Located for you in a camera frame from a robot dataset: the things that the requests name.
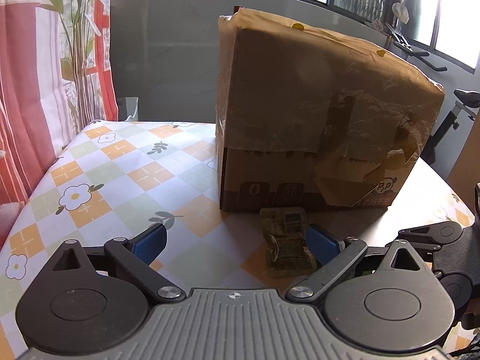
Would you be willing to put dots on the black exercise bike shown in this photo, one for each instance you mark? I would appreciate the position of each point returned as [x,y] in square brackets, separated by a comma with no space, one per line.
[442,131]

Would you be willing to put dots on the floral checkered tablecloth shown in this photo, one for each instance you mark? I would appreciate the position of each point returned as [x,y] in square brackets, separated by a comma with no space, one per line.
[112,165]

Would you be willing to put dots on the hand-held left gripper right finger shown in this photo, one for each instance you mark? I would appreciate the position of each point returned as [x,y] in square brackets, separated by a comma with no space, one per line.
[322,245]

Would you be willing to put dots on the white paper bag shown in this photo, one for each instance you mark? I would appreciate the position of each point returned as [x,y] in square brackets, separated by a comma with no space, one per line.
[127,109]

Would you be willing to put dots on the beige cloth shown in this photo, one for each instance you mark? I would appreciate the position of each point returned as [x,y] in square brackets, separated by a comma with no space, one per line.
[377,24]

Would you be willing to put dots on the white cloth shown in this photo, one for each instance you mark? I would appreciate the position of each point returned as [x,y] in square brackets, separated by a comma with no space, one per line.
[400,12]

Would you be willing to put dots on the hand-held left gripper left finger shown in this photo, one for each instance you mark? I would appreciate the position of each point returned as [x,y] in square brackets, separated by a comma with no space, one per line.
[150,243]

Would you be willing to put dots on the brown taped cardboard box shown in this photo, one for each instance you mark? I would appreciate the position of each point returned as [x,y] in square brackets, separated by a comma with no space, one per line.
[300,101]

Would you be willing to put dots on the small beige barcode packet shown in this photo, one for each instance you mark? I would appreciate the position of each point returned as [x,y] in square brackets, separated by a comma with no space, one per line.
[285,240]

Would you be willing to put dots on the brown board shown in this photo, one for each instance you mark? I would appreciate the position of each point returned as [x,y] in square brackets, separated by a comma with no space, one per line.
[467,157]

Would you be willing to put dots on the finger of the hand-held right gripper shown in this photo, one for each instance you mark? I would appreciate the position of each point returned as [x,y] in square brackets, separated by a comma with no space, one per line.
[420,238]

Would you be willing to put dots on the printed red curtain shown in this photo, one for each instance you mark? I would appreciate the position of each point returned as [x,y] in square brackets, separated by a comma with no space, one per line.
[22,82]

